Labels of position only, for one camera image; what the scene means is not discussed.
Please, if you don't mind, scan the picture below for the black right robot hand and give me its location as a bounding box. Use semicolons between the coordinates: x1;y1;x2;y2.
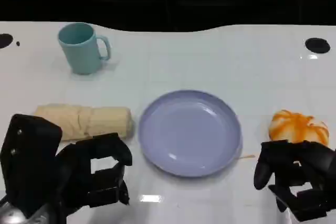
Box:
253;140;336;222

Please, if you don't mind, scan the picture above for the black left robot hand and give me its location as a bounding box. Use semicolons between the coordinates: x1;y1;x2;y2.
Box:
56;132;133;224

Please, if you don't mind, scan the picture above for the orange and white bread roll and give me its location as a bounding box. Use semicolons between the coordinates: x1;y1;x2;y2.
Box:
268;109;330;146

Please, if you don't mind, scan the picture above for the lilac plate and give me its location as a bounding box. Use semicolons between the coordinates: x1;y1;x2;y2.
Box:
138;90;243;178

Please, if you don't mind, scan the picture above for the pale green mug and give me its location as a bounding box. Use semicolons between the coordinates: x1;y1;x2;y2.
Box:
57;23;111;75

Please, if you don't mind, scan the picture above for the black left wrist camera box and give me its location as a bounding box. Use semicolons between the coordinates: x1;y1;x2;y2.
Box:
0;113;63;218

